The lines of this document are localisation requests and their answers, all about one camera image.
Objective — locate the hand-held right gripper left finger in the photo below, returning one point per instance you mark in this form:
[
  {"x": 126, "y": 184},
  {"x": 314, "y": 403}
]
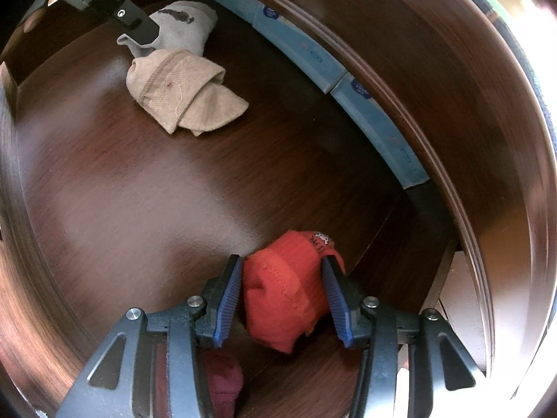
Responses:
[{"x": 227, "y": 305}]

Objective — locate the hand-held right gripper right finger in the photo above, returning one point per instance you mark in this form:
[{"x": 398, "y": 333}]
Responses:
[{"x": 337, "y": 305}]

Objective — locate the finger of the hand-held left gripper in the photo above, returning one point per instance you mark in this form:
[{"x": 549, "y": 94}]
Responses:
[{"x": 132, "y": 19}]

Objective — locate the grey cloth with dark print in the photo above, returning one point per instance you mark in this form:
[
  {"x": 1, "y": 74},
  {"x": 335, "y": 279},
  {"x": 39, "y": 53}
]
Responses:
[{"x": 187, "y": 30}]

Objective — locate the red sock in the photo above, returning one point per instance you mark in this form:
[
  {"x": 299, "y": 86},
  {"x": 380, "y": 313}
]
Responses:
[{"x": 283, "y": 287}]

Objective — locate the dark wooden table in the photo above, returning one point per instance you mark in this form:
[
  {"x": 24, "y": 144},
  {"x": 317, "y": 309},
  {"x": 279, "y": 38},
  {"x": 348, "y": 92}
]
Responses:
[{"x": 130, "y": 204}]

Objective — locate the maroon underwear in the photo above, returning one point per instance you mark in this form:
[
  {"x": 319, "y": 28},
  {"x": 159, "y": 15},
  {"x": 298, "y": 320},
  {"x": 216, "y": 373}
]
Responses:
[{"x": 223, "y": 385}]

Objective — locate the beige ribbed cloth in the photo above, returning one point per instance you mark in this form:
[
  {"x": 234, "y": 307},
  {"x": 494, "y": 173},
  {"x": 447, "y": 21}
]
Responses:
[{"x": 182, "y": 91}]

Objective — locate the dark wooden dresser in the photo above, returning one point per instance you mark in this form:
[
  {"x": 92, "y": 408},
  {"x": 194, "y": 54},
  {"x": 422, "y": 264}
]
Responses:
[{"x": 435, "y": 74}]

